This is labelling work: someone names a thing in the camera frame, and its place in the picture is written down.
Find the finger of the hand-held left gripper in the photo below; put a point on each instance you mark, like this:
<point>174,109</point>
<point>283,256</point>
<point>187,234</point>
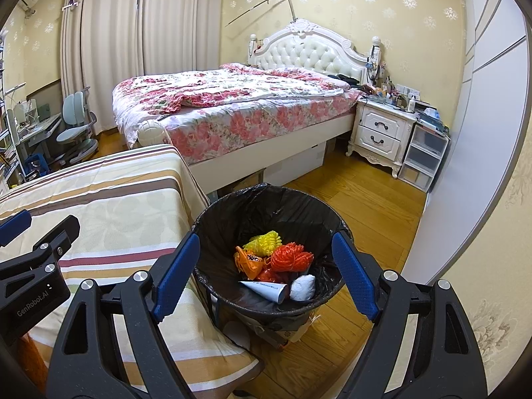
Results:
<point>14,226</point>
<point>62,235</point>

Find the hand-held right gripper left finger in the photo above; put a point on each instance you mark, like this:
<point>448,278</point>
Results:
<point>176,278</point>

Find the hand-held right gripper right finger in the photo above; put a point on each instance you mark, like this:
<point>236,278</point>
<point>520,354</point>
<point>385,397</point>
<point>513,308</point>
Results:
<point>355,276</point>

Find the white tissue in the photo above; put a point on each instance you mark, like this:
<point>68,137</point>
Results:
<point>303,289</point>

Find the orange-red foam fruit net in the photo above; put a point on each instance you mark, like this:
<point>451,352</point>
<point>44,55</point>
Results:
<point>291,259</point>

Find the orange plastic bag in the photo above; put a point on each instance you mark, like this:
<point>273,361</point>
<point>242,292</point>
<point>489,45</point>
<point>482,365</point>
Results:
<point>245,259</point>

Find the long white carton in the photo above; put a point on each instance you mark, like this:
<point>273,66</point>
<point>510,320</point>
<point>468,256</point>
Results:
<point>266,291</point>

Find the yellow foam fruit net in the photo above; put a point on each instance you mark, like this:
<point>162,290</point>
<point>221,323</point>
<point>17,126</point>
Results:
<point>264,243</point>

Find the bin with black bag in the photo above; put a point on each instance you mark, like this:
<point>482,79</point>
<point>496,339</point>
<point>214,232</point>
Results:
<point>266,212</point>

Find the striped cloth covered table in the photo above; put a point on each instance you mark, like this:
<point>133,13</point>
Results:
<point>124,199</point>

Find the white bookshelf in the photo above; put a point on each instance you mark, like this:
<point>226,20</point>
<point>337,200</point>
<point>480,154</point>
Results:
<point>8,145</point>

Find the grey study desk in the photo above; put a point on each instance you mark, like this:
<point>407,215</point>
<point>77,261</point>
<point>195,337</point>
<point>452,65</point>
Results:
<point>39,126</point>

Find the light blue desk chair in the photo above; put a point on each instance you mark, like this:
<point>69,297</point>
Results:
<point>75,110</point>

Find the white storage box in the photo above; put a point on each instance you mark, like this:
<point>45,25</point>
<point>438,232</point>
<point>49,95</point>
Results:
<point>299,162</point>

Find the white tufted round cushion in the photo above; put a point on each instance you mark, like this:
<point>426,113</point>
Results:
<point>151,135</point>

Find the plastic drawer unit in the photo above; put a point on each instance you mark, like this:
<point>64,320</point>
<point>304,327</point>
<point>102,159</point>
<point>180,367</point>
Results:
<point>424,153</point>

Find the white nightstand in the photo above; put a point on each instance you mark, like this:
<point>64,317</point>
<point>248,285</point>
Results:
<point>382,133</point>

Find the pile of bedside items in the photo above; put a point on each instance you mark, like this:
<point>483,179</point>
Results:
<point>390,95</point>

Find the white wardrobe door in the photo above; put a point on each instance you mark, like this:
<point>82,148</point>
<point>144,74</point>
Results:
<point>490,133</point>

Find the floral quilt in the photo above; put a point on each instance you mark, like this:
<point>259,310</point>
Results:
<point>249,91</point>

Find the beige curtain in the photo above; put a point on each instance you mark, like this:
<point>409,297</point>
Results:
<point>166,29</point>

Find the white bed with tufted headboard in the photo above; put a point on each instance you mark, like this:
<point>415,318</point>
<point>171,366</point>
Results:
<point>307,50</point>

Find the thin metal rod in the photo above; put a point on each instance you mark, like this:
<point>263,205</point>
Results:
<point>256,9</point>

